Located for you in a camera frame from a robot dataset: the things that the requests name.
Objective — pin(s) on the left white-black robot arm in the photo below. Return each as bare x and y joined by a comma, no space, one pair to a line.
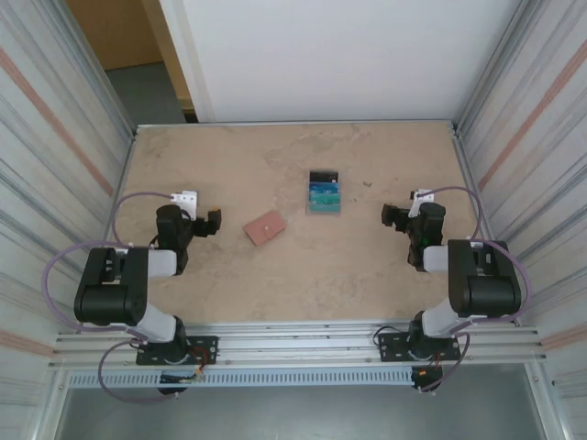
110,298

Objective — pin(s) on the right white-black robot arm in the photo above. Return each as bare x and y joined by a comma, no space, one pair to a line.
486,284

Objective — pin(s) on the plain teal card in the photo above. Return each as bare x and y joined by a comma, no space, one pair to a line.
324,208

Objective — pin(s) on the teal VIP card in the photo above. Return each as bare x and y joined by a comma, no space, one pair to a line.
324,199

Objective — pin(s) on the blue VIP card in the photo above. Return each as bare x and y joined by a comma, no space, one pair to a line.
323,188

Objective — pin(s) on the black VIP card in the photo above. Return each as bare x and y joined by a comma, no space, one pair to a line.
324,176

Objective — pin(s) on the striped translucent side panel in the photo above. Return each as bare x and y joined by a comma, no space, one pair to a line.
541,160
46,183

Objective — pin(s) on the small circuit board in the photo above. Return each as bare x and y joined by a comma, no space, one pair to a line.
183,378

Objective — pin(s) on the brown wooden door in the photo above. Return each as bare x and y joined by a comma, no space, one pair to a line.
114,32

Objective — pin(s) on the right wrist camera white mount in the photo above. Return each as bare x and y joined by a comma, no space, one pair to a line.
419,201

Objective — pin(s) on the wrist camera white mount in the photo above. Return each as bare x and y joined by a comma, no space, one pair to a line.
419,201
185,199

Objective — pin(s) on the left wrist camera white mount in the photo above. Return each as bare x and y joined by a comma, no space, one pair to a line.
185,199

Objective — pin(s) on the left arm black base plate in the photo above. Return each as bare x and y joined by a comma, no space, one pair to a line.
206,348

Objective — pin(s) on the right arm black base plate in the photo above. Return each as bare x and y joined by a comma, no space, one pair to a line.
390,344

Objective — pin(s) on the aluminium rail frame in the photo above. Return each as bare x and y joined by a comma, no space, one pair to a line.
298,344

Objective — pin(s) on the white door frame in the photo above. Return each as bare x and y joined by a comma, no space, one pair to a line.
188,59

